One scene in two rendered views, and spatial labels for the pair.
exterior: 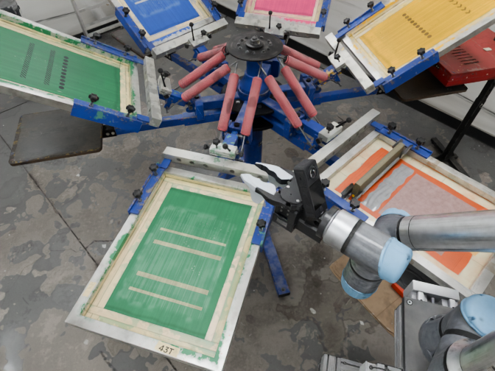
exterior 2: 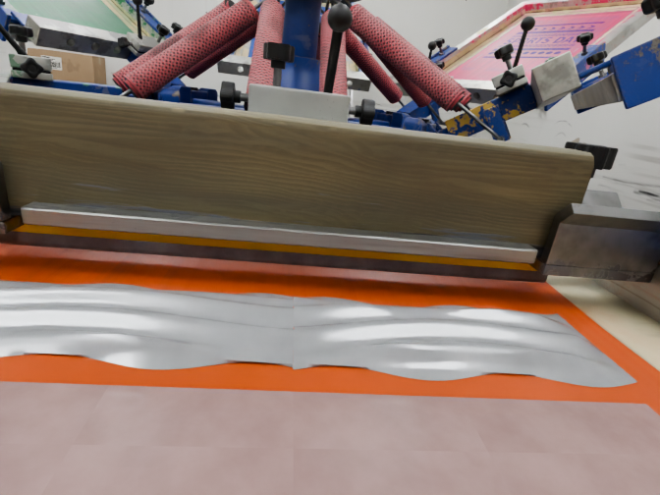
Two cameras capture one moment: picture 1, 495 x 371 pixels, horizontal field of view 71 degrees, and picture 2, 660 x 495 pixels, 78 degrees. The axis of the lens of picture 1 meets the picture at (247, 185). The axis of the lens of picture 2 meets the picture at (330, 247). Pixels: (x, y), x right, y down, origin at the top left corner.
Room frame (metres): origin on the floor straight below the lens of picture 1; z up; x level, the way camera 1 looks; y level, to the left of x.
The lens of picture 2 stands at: (0.91, -0.80, 1.08)
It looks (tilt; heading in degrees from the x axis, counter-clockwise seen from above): 20 degrees down; 36
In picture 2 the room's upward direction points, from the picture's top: 7 degrees clockwise
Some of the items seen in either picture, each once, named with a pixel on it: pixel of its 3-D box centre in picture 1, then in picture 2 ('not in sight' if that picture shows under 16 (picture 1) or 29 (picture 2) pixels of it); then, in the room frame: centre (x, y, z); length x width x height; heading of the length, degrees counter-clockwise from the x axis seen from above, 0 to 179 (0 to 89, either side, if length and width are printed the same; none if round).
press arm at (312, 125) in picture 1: (320, 132); not in sight; (1.36, -0.38, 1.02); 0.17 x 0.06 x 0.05; 44
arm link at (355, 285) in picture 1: (366, 268); not in sight; (0.33, -0.25, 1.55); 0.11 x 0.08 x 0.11; 141
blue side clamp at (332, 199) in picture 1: (336, 203); not in sight; (0.94, -0.40, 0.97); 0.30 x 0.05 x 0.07; 44
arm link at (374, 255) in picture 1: (376, 252); not in sight; (0.32, -0.24, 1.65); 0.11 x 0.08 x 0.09; 51
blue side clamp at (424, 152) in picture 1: (401, 143); not in sight; (1.32, -0.80, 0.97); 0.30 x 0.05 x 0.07; 44
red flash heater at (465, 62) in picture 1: (469, 54); not in sight; (2.06, -1.42, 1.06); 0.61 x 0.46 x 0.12; 104
